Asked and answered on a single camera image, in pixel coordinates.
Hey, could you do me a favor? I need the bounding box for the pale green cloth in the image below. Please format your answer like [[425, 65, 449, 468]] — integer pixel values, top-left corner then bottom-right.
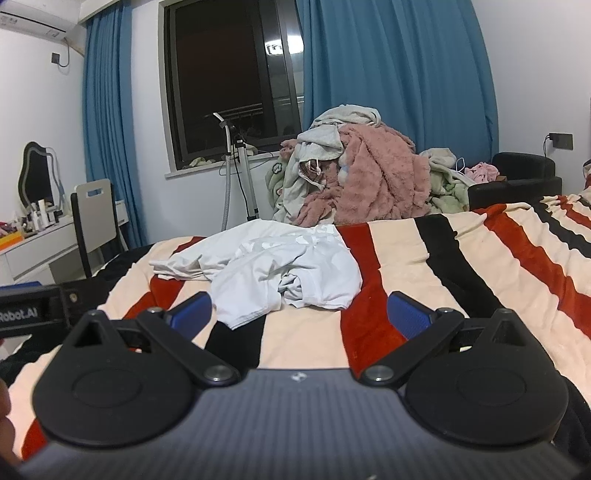
[[418, 148, 477, 215]]

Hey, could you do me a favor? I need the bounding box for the striped fleece blanket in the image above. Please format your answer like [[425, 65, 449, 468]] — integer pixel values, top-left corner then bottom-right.
[[0, 191, 591, 462]]

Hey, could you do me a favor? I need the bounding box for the white dressing table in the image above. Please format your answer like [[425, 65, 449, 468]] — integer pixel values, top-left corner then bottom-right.
[[0, 200, 127, 288]]

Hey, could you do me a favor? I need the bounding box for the pink fluffy blanket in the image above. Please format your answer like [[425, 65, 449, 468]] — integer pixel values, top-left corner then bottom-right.
[[281, 124, 432, 227]]

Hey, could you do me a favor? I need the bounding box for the white air conditioner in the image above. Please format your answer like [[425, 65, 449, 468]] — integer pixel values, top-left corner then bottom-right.
[[0, 0, 77, 41]]

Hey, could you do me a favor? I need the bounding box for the wavy vanity mirror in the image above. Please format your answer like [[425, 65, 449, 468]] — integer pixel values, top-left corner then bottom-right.
[[17, 141, 66, 209]]

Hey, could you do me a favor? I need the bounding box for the garment steamer stand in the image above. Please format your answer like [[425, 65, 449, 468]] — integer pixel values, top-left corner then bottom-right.
[[213, 112, 260, 232]]

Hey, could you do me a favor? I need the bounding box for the blue curtain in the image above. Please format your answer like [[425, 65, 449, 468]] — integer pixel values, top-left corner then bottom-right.
[[82, 4, 148, 250], [295, 0, 500, 160]]

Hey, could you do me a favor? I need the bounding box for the small pink cloth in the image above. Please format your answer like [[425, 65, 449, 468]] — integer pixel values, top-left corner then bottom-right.
[[464, 161, 501, 184]]

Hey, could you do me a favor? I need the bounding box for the row of cosmetic bottles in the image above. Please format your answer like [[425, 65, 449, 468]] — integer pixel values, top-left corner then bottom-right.
[[13, 198, 64, 234]]

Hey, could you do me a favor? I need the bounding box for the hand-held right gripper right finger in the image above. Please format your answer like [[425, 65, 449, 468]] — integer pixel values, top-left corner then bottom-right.
[[359, 291, 536, 387]]

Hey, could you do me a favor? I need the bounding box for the wall socket with cable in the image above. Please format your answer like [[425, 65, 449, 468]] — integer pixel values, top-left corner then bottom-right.
[[50, 39, 72, 69]]

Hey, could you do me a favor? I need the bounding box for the grey chair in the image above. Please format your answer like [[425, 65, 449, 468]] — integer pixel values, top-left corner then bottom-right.
[[70, 179, 122, 278]]

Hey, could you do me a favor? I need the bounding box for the black armchair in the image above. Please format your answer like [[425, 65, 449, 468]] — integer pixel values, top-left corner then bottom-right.
[[468, 152, 564, 214]]

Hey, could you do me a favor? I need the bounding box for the green patterned cloth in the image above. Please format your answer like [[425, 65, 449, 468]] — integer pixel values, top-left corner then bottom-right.
[[265, 159, 293, 209]]

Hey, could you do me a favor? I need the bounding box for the dark window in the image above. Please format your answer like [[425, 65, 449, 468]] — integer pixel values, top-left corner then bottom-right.
[[159, 0, 305, 181]]

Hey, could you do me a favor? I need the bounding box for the grey cloth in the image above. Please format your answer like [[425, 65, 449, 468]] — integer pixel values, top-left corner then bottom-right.
[[276, 105, 385, 223]]

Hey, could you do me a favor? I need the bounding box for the white garment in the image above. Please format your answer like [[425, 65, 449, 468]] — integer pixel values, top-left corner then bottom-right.
[[148, 219, 363, 330]]

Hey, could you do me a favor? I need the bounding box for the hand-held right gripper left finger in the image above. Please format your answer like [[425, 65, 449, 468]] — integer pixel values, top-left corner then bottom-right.
[[62, 291, 242, 387]]

